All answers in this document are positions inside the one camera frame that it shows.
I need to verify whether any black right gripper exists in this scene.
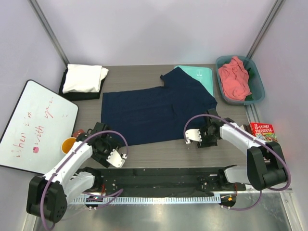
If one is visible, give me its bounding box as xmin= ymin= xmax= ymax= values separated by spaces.
xmin=194 ymin=125 xmax=218 ymax=148

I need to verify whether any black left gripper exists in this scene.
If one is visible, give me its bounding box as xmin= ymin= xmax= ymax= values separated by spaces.
xmin=91 ymin=136 xmax=122 ymax=167

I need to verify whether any navy blue t shirt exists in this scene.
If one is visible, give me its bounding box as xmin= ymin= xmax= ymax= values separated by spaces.
xmin=101 ymin=67 xmax=218 ymax=145

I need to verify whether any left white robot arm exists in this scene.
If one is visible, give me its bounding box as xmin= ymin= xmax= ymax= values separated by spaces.
xmin=26 ymin=123 xmax=128 ymax=223

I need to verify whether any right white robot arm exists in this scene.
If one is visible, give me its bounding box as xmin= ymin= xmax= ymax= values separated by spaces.
xmin=183 ymin=109 xmax=291 ymax=191

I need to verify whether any small red brown block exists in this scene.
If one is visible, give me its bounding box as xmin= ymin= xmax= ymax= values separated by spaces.
xmin=72 ymin=129 xmax=85 ymax=138

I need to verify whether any white mug orange inside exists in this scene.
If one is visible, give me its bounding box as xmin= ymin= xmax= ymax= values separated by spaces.
xmin=61 ymin=137 xmax=76 ymax=154

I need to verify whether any book under red book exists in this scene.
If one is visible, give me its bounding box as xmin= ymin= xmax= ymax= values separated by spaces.
xmin=240 ymin=124 xmax=253 ymax=135

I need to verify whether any green t shirt in bin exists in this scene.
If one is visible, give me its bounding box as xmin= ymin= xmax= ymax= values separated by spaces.
xmin=245 ymin=68 xmax=255 ymax=102

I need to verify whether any folded black t shirt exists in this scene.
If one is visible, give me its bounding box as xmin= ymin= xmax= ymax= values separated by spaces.
xmin=58 ymin=69 xmax=105 ymax=102

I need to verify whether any red storey house book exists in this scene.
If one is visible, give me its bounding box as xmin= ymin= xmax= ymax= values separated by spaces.
xmin=250 ymin=123 xmax=278 ymax=142

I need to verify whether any teal plastic bin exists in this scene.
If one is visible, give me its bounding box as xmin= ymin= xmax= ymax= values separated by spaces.
xmin=216 ymin=55 xmax=265 ymax=105

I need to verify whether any teal instruction mat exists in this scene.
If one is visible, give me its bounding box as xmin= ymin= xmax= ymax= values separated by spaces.
xmin=175 ymin=65 xmax=214 ymax=97

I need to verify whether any pink crumpled t shirt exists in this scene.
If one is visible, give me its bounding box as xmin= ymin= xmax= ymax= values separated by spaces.
xmin=218 ymin=56 xmax=252 ymax=101

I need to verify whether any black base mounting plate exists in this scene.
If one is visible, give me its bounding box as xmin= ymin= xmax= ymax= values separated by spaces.
xmin=78 ymin=167 xmax=246 ymax=198

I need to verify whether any white dry-erase board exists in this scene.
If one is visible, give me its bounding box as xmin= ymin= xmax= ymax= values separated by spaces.
xmin=0 ymin=80 xmax=78 ymax=174

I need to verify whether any folded white t shirt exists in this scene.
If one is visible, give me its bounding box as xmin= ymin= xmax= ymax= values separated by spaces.
xmin=62 ymin=64 xmax=109 ymax=93

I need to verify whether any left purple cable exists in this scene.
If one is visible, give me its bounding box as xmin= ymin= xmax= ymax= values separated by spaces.
xmin=41 ymin=130 xmax=129 ymax=231

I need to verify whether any purple cable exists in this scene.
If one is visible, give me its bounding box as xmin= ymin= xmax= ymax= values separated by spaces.
xmin=183 ymin=114 xmax=292 ymax=211
xmin=41 ymin=130 xmax=129 ymax=231

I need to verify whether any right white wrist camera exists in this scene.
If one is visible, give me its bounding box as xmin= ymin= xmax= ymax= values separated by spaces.
xmin=184 ymin=129 xmax=202 ymax=144

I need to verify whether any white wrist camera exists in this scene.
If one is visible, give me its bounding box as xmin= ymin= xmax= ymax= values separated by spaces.
xmin=106 ymin=149 xmax=127 ymax=168
xmin=184 ymin=129 xmax=202 ymax=144

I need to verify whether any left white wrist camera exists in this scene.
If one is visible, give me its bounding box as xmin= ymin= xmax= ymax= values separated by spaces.
xmin=106 ymin=149 xmax=127 ymax=168

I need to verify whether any perforated white cable duct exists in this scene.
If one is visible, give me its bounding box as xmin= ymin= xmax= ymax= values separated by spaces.
xmin=70 ymin=194 xmax=221 ymax=205

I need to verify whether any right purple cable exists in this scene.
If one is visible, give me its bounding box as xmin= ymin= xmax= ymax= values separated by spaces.
xmin=183 ymin=114 xmax=292 ymax=211

